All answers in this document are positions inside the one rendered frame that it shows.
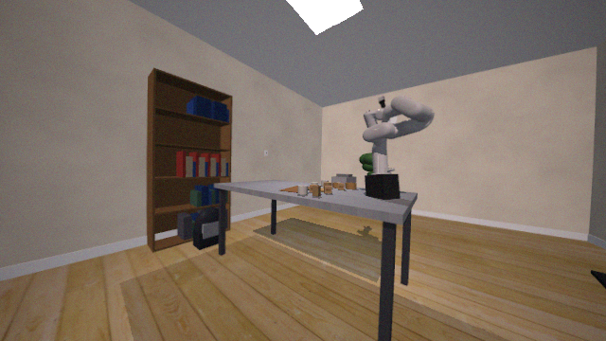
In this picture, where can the brown flat rectangular board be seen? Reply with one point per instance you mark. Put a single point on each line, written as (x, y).
(292, 189)

